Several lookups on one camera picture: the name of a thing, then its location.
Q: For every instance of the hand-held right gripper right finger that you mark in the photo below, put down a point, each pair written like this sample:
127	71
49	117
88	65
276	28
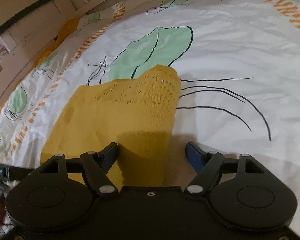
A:
195	158

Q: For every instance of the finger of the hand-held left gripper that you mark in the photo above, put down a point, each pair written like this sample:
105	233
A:
20	173

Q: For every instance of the white leaf-print bed sheet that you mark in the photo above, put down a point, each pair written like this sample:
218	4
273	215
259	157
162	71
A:
227	55

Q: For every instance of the yellow knit baby garment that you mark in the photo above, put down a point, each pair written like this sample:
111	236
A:
125	112

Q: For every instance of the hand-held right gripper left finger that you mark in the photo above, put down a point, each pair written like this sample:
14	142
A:
110	156

